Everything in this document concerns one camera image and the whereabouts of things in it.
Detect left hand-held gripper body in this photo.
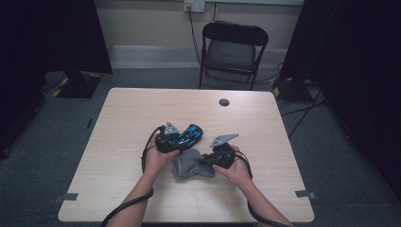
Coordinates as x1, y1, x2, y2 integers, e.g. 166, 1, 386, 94
154, 121, 187, 155

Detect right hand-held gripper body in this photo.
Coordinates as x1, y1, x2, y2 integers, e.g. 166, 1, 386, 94
209, 132, 240, 170

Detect blue toy car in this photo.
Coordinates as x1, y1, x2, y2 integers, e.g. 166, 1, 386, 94
174, 123, 204, 149

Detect grey cloth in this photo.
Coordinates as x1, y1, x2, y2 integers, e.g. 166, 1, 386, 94
172, 148, 217, 182

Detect person's right hand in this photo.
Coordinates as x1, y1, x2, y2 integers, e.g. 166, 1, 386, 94
212, 144, 253, 191

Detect person's left hand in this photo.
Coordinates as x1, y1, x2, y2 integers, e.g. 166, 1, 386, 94
143, 137, 182, 182

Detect grey tape strip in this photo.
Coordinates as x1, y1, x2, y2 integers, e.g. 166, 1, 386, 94
53, 192, 79, 203
294, 189, 318, 201

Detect black stand base yellow tape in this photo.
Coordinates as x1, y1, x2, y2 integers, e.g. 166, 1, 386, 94
51, 70, 104, 99
271, 77, 314, 104

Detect black folding chair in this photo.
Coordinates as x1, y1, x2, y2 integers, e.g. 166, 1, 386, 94
198, 20, 270, 92

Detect dark curtain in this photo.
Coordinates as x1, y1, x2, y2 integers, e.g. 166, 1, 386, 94
0, 0, 113, 159
278, 0, 401, 202

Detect left hand-held gripper cable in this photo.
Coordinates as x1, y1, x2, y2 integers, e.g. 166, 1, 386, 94
99, 125, 167, 227

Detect hand-held gripper cable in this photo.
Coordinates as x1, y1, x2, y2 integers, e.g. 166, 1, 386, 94
234, 149, 291, 227
99, 125, 167, 227

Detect right hand-held gripper cable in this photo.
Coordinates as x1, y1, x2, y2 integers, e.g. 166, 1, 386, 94
234, 149, 291, 227

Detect black floor cable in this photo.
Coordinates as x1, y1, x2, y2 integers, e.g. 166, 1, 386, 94
288, 84, 324, 140
279, 98, 326, 117
204, 62, 284, 86

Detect black socket power cable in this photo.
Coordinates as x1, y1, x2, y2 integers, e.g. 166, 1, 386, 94
187, 7, 203, 66

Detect white wall socket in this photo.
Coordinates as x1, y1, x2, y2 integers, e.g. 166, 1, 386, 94
183, 0, 206, 14

